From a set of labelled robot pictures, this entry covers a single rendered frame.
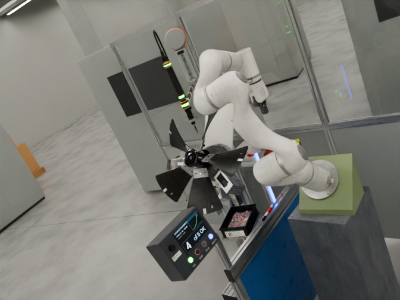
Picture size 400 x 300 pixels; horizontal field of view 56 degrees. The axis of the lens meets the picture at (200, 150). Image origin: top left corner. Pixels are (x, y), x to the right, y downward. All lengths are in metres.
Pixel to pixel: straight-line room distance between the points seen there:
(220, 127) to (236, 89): 1.24
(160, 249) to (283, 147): 0.63
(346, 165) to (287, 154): 0.44
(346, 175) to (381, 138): 0.81
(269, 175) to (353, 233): 0.52
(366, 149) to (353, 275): 0.97
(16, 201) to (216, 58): 6.54
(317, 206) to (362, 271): 0.35
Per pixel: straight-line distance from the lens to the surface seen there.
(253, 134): 1.47
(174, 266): 1.59
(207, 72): 1.48
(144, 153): 5.12
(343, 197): 1.85
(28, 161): 10.30
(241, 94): 1.40
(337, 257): 1.97
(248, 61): 1.84
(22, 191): 7.80
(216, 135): 2.62
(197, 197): 2.31
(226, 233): 2.19
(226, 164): 2.19
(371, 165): 2.75
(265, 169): 1.56
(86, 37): 8.31
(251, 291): 2.09
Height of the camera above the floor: 1.98
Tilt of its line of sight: 18 degrees down
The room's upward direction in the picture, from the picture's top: 24 degrees counter-clockwise
